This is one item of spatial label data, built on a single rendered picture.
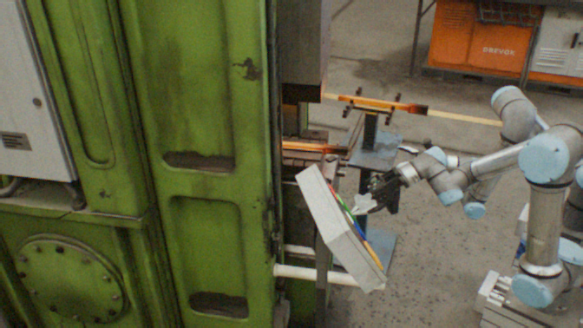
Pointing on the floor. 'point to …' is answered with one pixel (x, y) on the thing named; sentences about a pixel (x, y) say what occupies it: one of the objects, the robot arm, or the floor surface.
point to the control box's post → (321, 291)
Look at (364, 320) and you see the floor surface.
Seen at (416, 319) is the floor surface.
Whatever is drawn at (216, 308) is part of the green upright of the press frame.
